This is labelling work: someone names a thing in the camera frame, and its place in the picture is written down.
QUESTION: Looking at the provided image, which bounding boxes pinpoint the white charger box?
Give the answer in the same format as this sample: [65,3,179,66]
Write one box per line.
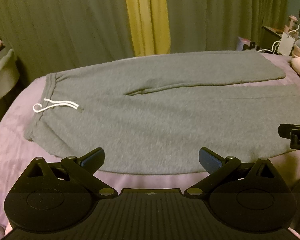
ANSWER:
[277,33,295,56]

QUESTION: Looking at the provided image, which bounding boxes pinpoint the yellow curtain strip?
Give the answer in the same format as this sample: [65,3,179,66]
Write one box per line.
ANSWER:
[126,0,171,57]

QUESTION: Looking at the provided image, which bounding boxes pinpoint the pink bed blanket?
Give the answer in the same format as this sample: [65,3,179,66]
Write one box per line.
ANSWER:
[0,54,300,239]

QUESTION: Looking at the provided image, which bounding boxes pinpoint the grey sweatpants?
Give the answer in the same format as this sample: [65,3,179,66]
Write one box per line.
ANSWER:
[25,51,300,174]

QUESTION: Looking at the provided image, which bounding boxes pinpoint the green curtain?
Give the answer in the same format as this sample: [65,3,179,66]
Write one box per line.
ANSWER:
[0,0,288,84]

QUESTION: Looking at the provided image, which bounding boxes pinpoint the grey chair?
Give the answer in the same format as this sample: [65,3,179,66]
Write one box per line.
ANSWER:
[0,49,20,100]

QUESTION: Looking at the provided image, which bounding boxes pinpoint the white cable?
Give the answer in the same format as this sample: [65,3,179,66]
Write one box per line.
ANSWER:
[257,16,300,55]

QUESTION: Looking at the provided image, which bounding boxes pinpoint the dark nightstand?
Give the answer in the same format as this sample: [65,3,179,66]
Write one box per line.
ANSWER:
[259,26,283,50]

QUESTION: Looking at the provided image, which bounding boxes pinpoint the white drawstring cord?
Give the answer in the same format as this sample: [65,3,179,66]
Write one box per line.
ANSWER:
[32,97,80,113]

